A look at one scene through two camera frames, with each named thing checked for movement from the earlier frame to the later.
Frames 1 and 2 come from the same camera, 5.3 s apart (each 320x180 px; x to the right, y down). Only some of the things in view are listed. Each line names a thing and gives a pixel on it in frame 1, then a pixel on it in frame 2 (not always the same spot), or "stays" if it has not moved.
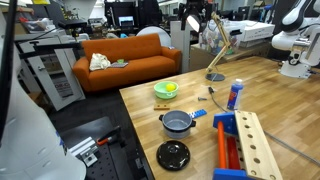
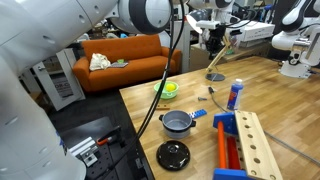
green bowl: (161, 91) stays
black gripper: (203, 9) -> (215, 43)
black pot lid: (173, 155) stays
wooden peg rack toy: (243, 153) stays
